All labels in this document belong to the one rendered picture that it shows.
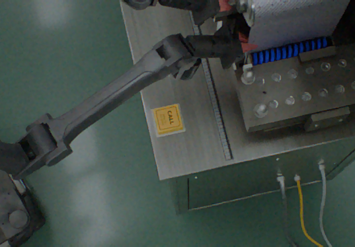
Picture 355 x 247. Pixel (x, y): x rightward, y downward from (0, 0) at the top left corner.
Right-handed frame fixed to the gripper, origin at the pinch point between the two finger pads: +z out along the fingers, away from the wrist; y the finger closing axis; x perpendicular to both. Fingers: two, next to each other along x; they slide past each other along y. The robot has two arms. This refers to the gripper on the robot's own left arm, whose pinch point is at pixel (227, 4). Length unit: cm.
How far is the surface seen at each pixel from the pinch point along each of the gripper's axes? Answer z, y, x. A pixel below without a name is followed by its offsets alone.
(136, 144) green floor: 57, -2, -113
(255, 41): 12.7, 6.0, -4.4
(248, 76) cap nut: 12.9, 13.6, -9.5
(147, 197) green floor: 57, 20, -113
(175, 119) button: 7.2, 16.7, -33.7
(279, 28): 13.4, 6.0, 3.3
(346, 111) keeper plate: 33.4, 26.8, 1.9
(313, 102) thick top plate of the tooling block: 27.0, 22.7, -2.4
